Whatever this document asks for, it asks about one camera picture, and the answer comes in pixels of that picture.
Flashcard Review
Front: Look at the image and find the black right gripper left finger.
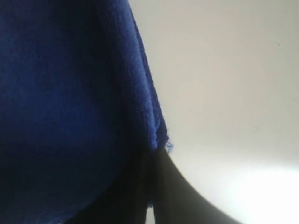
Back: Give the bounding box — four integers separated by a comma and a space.
65, 147, 153, 224

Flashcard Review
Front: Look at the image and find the blue microfibre towel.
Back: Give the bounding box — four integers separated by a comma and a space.
0, 0, 168, 224

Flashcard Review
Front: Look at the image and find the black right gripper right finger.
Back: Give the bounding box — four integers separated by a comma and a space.
151, 148, 238, 224

